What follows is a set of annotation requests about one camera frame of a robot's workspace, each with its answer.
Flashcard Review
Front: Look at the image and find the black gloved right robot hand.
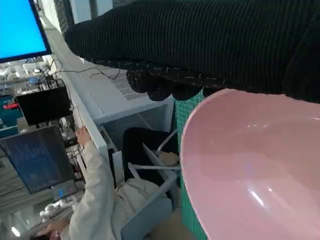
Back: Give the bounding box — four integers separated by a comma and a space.
64, 0, 320, 103

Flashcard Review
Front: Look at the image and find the pink bowl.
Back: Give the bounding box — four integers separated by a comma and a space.
179, 87, 320, 240

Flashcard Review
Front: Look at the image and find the green cutting mat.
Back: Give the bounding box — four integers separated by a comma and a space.
173, 86, 209, 240

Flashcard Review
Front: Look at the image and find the white mesh cabinet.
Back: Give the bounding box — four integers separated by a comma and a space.
62, 56, 176, 151

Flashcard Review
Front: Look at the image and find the white desk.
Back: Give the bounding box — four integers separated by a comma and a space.
41, 21, 112, 176

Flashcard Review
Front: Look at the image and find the black box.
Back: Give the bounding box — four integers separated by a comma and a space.
14, 86, 73, 126

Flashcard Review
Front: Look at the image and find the grey chair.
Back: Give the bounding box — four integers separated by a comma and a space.
121, 128, 181, 240

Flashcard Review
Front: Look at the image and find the seated person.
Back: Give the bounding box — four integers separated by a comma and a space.
32, 126, 181, 240

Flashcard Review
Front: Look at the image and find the blue screen monitor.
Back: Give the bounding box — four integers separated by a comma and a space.
0, 0, 53, 64

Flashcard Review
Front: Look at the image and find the dark screen monitor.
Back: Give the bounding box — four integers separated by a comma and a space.
0, 124, 76, 195

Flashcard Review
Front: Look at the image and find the grey device with blue display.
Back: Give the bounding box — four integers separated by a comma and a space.
51, 182, 79, 201

